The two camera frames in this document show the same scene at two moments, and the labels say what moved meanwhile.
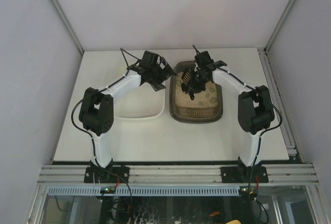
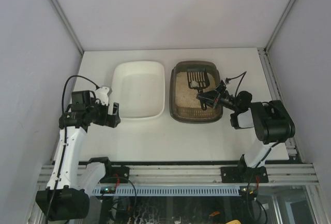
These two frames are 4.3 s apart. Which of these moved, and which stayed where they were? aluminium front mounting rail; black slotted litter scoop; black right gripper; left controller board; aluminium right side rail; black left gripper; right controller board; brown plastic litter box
Moved: black left gripper; black slotted litter scoop; black right gripper
Stayed: brown plastic litter box; right controller board; left controller board; aluminium front mounting rail; aluminium right side rail
